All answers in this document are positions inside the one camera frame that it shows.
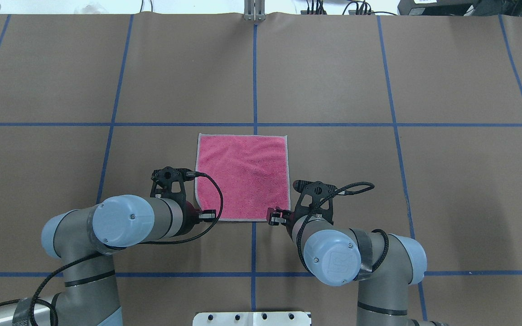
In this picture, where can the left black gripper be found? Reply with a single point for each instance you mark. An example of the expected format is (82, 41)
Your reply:
(190, 214)

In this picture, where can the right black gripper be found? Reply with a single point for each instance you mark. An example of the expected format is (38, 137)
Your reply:
(288, 220)

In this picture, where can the pink towel white edging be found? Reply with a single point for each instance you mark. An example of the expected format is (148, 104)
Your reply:
(251, 174)

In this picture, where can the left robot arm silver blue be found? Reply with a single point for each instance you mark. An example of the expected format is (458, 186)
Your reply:
(84, 292)

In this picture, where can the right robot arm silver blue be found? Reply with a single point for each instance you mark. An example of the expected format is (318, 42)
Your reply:
(384, 265)

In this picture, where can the brown paper table cover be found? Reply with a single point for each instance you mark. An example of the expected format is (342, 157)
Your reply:
(429, 109)

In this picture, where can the black box white label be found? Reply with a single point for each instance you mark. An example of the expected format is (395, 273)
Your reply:
(434, 7)

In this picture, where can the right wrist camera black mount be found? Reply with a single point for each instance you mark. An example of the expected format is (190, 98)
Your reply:
(314, 195)

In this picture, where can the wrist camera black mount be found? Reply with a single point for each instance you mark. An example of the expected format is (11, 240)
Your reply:
(314, 195)
(168, 182)

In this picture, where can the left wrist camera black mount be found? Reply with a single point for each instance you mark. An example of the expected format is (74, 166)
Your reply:
(168, 182)

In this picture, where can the white base plate bolts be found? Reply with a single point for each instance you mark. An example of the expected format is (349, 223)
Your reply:
(285, 318)

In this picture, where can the aluminium frame post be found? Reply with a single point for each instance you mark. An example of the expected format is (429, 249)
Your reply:
(254, 10)

